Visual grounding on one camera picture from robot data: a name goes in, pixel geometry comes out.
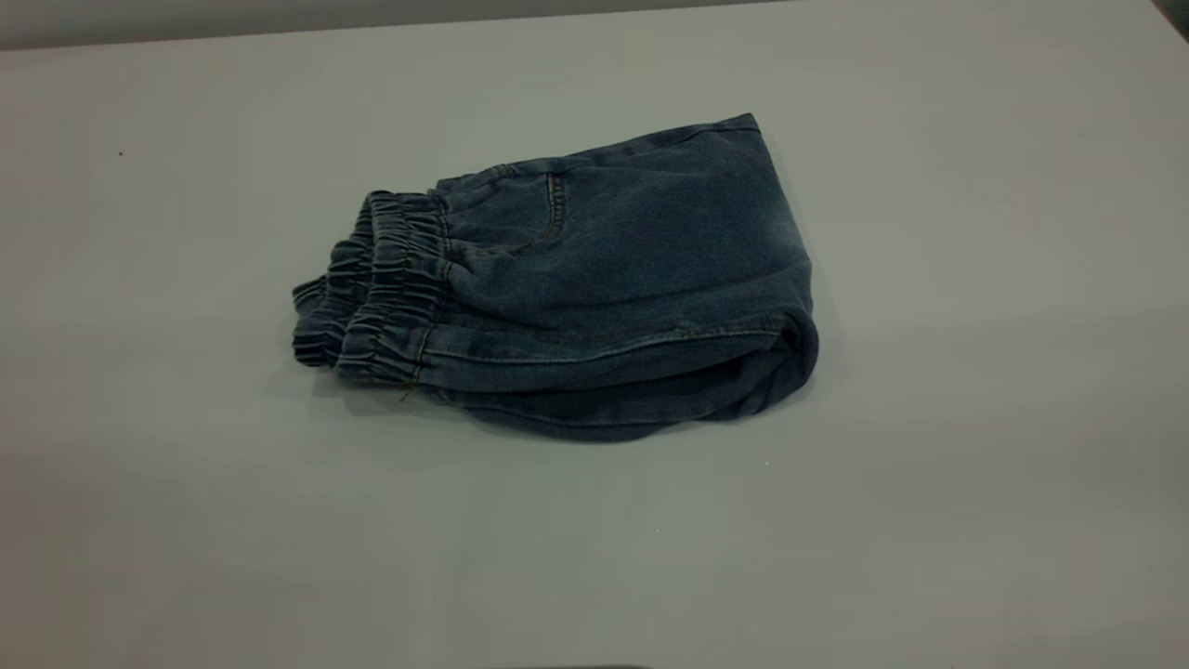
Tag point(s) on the blue denim pants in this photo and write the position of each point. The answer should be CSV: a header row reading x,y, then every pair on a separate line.
x,y
604,279

